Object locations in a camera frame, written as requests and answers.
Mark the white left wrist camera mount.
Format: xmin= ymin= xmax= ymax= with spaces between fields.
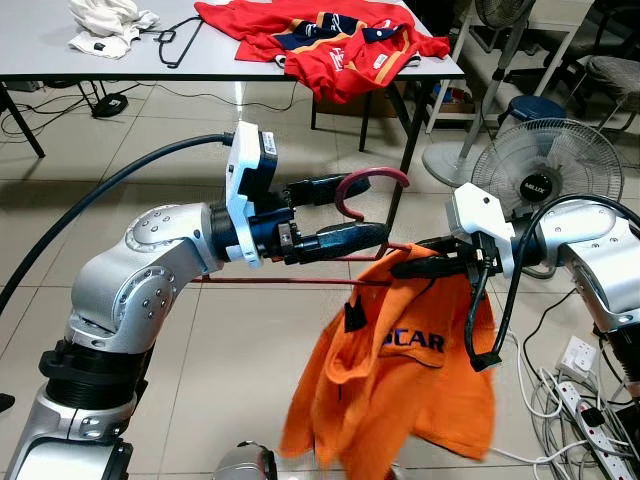
xmin=225 ymin=122 xmax=281 ymax=269

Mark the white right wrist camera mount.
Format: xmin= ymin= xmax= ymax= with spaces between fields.
xmin=445 ymin=184 xmax=517 ymax=277

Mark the grey office chair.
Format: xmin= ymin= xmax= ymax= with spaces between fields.
xmin=560 ymin=0 xmax=640 ymax=111

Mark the white pedestal fan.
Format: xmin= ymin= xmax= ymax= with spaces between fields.
xmin=420 ymin=0 xmax=541 ymax=191

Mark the white power strip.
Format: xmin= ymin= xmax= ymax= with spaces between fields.
xmin=553 ymin=378 xmax=616 ymax=456

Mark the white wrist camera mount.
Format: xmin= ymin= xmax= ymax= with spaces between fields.
xmin=445 ymin=184 xmax=517 ymax=277
xmin=225 ymin=122 xmax=281 ymax=269

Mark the white square socket box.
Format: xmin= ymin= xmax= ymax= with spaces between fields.
xmin=560 ymin=337 xmax=599 ymax=377

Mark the black wire hanger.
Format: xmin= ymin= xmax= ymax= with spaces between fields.
xmin=155 ymin=15 xmax=206 ymax=69

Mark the white crumpled garment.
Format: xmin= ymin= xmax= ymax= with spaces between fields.
xmin=68 ymin=0 xmax=159 ymax=59

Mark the black round floor device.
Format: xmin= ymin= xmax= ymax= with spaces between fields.
xmin=92 ymin=93 xmax=129 ymax=119

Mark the orange polo shirt black trim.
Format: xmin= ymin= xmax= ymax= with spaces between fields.
xmin=278 ymin=245 xmax=498 ymax=479

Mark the dark blue round stool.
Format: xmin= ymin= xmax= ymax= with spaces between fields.
xmin=505 ymin=95 xmax=567 ymax=126

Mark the robot left leg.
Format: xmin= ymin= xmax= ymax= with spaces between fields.
xmin=212 ymin=442 xmax=279 ymax=480

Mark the black floor fan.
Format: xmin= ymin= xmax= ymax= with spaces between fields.
xmin=470 ymin=118 xmax=626 ymax=281

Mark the red jersey navy collar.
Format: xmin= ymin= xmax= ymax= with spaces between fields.
xmin=283 ymin=15 xmax=453 ymax=104
xmin=195 ymin=0 xmax=336 ymax=61

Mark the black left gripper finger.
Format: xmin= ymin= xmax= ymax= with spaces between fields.
xmin=288 ymin=175 xmax=358 ymax=208
xmin=300 ymin=222 xmax=391 ymax=264

